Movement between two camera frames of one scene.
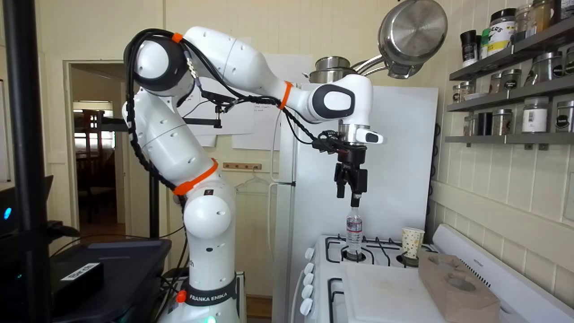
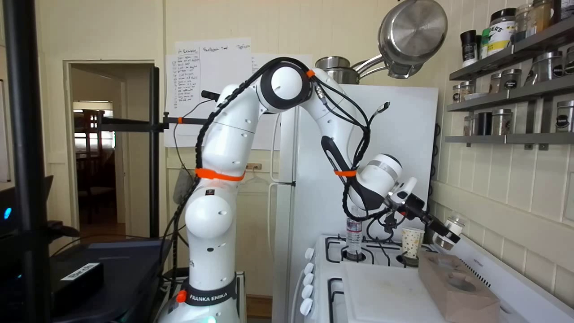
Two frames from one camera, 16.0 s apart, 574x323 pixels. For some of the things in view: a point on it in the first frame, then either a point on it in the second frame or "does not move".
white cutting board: [387, 295] does not move
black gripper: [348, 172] to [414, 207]
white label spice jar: [502, 26] does not move
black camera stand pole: [23, 98] does not move
